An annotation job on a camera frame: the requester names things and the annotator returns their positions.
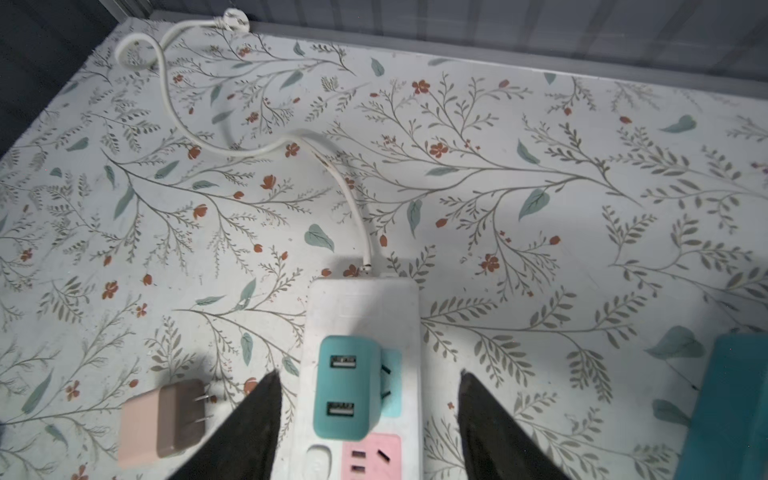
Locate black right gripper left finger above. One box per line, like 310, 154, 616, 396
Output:
170, 370, 282, 480

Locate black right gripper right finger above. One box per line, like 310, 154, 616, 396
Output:
458, 370, 566, 480

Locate pink charger plug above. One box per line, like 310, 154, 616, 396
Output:
117, 379, 209, 469

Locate teal charger plug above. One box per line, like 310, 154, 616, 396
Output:
313, 335, 386, 441

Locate white multicolour power strip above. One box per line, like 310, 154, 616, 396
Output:
288, 278, 424, 479

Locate teal power strip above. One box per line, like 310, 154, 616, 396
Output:
674, 333, 767, 480

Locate white power strip cord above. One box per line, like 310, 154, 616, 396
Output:
113, 7, 376, 271

